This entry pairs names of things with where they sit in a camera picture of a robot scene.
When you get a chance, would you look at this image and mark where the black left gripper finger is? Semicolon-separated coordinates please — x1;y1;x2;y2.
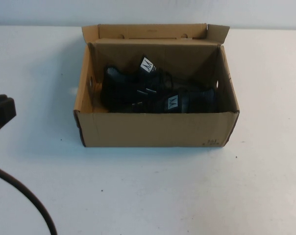
0;94;17;138

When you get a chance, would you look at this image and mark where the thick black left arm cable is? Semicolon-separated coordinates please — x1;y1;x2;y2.
0;163;53;235

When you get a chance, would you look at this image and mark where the black sneaker with white label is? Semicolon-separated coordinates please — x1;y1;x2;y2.
101;55;214;114

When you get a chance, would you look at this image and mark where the brown cardboard shoe box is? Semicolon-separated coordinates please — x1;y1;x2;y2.
73;23;241;148

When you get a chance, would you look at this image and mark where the black sneaker with long lace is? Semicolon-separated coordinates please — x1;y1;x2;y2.
108;88;219;115

